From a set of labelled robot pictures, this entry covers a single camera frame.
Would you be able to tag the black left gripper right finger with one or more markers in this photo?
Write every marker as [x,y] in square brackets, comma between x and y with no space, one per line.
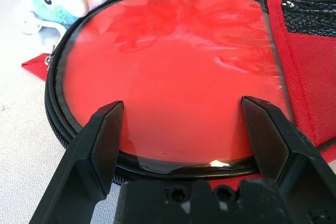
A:
[286,150]

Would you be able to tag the white and teal plush toy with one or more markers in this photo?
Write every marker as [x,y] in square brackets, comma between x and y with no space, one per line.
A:
[52,3]

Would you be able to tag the red and black paddle case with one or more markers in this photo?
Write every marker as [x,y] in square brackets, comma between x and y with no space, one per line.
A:
[309,64]

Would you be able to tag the red ping-pong paddle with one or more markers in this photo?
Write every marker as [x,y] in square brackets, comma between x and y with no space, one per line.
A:
[170,90]

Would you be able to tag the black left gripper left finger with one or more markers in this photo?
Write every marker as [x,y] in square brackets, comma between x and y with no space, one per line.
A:
[78,166]

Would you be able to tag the silver zipper pull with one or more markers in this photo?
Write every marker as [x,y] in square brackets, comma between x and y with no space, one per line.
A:
[48,60]

